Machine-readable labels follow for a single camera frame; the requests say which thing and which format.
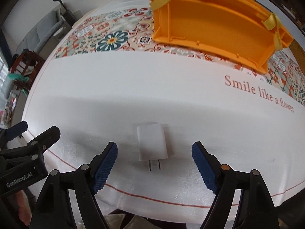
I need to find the black upright vacuum cleaner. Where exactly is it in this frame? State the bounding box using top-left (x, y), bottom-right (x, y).
top-left (53, 0), bottom-right (76, 27)

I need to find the wooden baby chair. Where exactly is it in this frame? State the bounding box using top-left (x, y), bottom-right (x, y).
top-left (8, 50), bottom-right (45, 94)

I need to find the operator right hand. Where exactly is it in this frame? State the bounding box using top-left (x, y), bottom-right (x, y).
top-left (14, 191), bottom-right (33, 226)

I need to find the patterned tile table runner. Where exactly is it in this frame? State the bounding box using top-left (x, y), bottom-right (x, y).
top-left (53, 8), bottom-right (304, 104)

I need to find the woven wicker box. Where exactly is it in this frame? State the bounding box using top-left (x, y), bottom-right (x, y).
top-left (289, 39), bottom-right (305, 75)

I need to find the white USB wall charger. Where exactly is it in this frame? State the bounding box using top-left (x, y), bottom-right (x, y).
top-left (137, 123), bottom-right (169, 172)

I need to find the grey sofa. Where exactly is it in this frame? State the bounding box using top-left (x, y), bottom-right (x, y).
top-left (16, 10), bottom-right (64, 54)

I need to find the orange plastic storage crate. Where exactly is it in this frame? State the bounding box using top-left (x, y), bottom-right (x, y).
top-left (150, 0), bottom-right (293, 73)

